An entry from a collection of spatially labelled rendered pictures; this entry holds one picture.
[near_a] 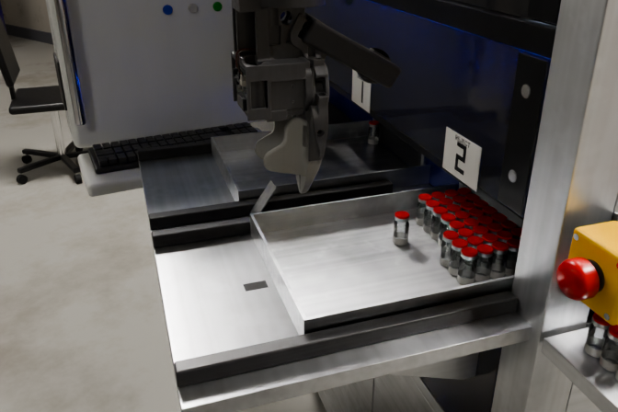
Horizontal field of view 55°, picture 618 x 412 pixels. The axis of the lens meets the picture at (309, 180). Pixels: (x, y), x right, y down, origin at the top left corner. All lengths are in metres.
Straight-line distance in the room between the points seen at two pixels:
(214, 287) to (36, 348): 1.50
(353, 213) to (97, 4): 0.79
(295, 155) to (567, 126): 0.27
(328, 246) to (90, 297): 1.65
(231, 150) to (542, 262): 0.68
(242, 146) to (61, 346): 1.22
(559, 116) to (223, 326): 0.43
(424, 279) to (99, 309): 1.69
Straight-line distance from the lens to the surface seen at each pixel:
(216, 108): 1.54
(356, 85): 1.11
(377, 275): 0.79
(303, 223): 0.89
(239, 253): 0.84
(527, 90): 0.68
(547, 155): 0.67
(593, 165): 0.65
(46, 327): 2.30
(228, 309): 0.73
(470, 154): 0.78
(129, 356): 2.09
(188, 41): 1.49
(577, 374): 0.71
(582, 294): 0.62
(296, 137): 0.59
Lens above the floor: 1.32
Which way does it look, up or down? 24 degrees down
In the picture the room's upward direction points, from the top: straight up
